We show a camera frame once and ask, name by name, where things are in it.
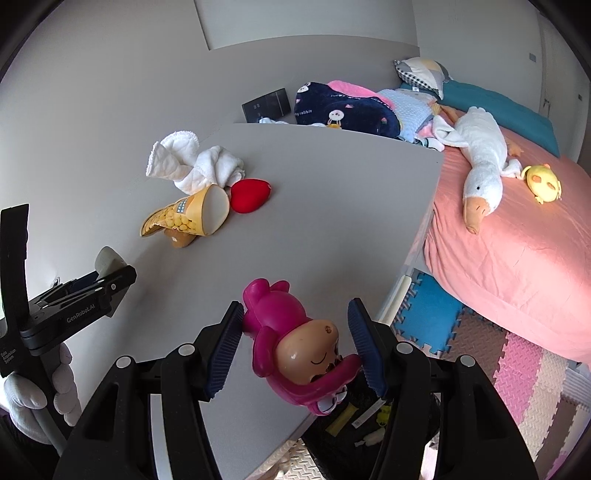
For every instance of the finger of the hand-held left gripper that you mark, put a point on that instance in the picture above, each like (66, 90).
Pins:
(115, 286)
(85, 279)

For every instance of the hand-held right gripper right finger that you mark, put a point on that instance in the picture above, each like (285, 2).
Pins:
(367, 350)

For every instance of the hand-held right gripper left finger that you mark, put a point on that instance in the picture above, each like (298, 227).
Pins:
(226, 350)

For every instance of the grey corner guard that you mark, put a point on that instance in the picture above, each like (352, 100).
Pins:
(108, 261)

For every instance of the pink figure toy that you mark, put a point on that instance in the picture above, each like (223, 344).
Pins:
(286, 337)

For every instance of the long white box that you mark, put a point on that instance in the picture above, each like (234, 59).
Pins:
(367, 413)

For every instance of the small brown toy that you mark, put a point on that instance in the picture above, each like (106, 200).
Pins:
(178, 240)

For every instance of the yellow corn print cup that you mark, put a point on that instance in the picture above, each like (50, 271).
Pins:
(194, 212)

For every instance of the trash bin with black bag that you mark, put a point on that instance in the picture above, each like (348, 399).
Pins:
(337, 454)

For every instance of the white towel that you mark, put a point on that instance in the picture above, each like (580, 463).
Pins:
(194, 161)

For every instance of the red heart toy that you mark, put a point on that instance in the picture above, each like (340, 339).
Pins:
(249, 196)

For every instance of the person's left hand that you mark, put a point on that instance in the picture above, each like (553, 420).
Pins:
(27, 394)

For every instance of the beige edge guard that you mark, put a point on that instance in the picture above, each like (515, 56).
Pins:
(399, 295)

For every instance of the interlocking foam floor mat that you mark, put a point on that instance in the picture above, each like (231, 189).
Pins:
(521, 369)

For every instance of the bed with pink sheet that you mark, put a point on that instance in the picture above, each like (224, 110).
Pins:
(521, 267)

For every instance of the grey ribbed mat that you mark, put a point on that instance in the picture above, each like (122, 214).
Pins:
(579, 385)

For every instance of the white printed cloth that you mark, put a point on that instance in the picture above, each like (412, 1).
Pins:
(428, 143)

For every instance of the small white cloth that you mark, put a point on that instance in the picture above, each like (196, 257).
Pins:
(272, 121)

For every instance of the white goose plush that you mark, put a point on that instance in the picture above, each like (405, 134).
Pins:
(482, 152)

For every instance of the navy cartoon blanket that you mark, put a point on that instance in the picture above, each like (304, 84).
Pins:
(341, 113)

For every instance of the yellow chick plush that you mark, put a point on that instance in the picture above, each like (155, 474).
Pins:
(542, 182)

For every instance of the light blue dotted blanket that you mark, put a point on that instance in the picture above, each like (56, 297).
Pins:
(411, 110)

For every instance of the bright pink blanket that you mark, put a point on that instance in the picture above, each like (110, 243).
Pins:
(351, 87)

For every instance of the teal pillow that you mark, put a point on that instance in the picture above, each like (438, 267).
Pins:
(489, 108)

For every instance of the checked patchwork pillow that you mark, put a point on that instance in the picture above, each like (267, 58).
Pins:
(422, 71)

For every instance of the white door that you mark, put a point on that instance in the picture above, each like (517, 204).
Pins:
(561, 69)

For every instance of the black wall panel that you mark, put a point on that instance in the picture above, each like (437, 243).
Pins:
(265, 106)

